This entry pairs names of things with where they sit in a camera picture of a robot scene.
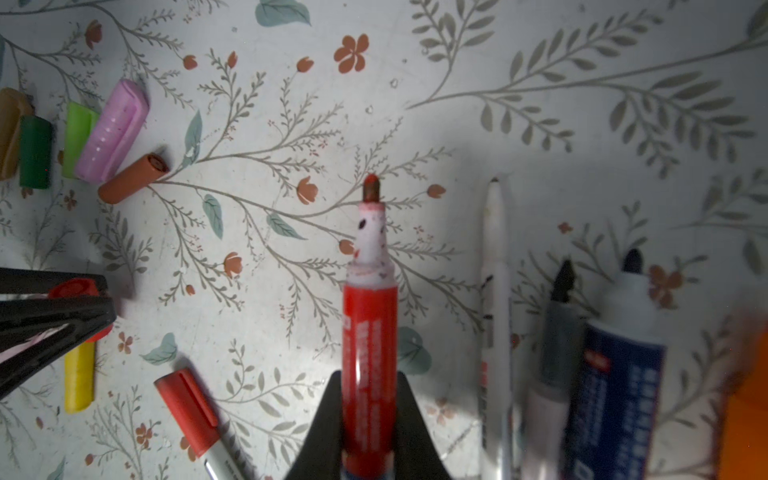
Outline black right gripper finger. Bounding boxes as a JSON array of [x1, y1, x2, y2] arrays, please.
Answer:
[[1, 296, 116, 397], [1, 268, 108, 294]]

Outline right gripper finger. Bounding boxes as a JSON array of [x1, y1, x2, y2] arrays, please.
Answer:
[[395, 372, 452, 480], [285, 371, 343, 480]]

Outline red pen cap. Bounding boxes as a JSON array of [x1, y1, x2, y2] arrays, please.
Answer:
[[47, 277, 115, 344]]

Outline yellow pen cap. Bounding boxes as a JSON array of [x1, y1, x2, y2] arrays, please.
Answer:
[[64, 342, 96, 414]]

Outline yellow capped marker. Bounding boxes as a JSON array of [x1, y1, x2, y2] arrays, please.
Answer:
[[479, 177, 512, 479]]

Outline pink highlighter pen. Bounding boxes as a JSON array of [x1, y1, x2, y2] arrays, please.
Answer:
[[521, 260, 583, 479]]

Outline red capped marker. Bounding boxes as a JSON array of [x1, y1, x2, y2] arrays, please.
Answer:
[[342, 174, 398, 479], [154, 368, 245, 480]]

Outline dark green pen cap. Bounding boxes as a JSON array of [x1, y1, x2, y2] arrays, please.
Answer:
[[19, 115, 53, 189]]

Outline light green pen cap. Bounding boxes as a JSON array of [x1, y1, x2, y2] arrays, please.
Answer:
[[62, 102, 99, 179]]

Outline dark brown pen cap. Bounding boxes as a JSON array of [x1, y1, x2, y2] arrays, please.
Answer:
[[98, 153, 170, 205]]

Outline purple pen cap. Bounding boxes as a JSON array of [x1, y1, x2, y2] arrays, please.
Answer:
[[74, 79, 150, 183]]

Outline blue capped marker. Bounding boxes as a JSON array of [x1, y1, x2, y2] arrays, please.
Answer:
[[562, 248, 667, 479]]

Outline orange highlighter pen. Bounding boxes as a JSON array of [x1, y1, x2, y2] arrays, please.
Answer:
[[717, 328, 767, 480]]

